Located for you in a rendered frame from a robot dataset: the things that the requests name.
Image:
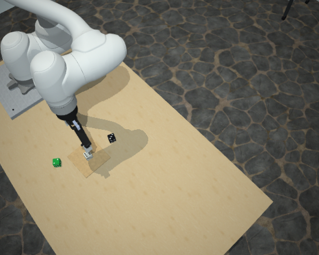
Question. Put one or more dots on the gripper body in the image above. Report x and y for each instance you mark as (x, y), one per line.
(69, 117)

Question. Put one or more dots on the green die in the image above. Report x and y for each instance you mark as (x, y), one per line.
(56, 162)

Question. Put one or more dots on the white die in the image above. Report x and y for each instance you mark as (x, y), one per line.
(87, 155)

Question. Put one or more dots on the tan square mat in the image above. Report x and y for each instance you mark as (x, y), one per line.
(88, 167)

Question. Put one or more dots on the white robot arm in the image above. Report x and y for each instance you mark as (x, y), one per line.
(57, 77)

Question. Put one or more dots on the black die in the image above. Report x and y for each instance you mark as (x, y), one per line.
(111, 138)

